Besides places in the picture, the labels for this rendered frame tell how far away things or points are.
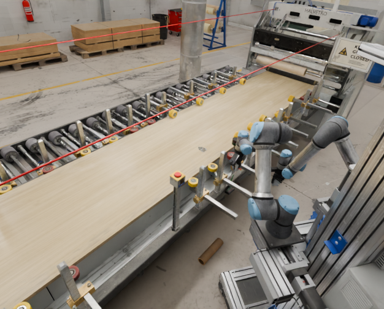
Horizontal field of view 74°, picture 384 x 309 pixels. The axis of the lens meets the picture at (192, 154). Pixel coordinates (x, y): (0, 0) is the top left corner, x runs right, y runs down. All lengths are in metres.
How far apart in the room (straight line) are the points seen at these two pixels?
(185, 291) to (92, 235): 1.09
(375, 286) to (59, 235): 1.63
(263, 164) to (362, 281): 0.66
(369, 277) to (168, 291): 1.59
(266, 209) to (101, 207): 1.07
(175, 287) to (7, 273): 1.32
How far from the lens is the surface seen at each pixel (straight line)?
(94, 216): 1.83
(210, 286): 2.54
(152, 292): 2.50
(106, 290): 1.77
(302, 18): 4.49
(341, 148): 1.84
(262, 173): 1.43
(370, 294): 1.40
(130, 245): 1.99
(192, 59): 5.86
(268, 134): 1.43
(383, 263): 1.49
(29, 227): 1.91
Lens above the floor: 2.27
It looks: 37 degrees down
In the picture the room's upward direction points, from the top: 5 degrees clockwise
